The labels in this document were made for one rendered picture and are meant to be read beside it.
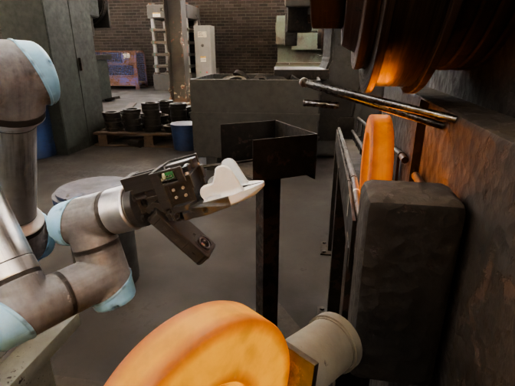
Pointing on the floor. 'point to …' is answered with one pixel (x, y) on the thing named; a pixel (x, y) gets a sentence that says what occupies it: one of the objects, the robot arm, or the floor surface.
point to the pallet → (142, 123)
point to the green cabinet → (63, 63)
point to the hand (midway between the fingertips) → (257, 190)
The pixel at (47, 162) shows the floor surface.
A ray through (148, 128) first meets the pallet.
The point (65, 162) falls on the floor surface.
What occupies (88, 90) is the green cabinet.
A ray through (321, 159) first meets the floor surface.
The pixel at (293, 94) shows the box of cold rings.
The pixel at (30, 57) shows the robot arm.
